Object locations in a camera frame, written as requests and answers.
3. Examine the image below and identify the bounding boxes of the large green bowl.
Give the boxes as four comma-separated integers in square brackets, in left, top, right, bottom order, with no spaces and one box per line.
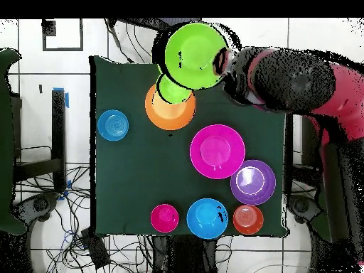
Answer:
[164,22,230,91]

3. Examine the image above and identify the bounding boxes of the small green bowl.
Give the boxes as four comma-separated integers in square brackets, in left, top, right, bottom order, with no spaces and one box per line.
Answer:
[155,73,196,105]

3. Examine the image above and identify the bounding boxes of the large orange bowl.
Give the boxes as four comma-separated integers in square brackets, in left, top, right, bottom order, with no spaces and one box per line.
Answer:
[144,84,197,131]

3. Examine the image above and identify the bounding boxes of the grey office chair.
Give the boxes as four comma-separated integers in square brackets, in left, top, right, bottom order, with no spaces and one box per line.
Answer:
[106,18,201,63]

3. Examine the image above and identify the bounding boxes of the large pink bowl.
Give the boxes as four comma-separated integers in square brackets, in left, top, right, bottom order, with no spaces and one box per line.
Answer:
[189,124,246,180]

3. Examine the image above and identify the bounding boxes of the purple bowl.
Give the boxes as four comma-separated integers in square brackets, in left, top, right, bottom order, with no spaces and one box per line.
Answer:
[230,159,277,206]

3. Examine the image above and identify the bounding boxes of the blue cup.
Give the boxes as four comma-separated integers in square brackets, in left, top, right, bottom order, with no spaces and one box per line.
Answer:
[97,109,129,142]

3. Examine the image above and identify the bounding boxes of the dark green tablecloth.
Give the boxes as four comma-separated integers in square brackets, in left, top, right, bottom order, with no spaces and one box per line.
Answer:
[89,55,289,238]

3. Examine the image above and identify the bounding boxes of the blue bowl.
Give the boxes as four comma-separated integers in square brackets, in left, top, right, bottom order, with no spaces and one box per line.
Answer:
[186,198,229,240]

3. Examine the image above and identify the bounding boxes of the orange cup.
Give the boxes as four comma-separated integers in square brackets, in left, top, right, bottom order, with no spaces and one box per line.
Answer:
[232,204,264,236]

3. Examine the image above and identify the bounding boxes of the black chair base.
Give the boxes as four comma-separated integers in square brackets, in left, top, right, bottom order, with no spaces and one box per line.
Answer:
[287,194,322,225]
[12,192,60,223]

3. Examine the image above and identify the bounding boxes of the small crimson bowl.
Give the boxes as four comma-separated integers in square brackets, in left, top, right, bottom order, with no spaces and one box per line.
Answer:
[149,203,180,234]

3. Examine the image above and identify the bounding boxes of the green cloth on side table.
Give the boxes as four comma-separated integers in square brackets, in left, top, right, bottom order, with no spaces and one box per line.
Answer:
[0,48,28,235]
[308,136,346,242]

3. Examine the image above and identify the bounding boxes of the black power strip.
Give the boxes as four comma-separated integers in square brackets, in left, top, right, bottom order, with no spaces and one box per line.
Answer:
[80,227,111,269]

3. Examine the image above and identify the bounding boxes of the black metal frame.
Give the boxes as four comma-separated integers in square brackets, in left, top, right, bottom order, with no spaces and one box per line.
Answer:
[284,113,323,194]
[12,89,68,194]

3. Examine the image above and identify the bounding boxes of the tangle of cables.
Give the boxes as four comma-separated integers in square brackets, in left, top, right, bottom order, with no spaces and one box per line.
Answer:
[14,166,154,273]

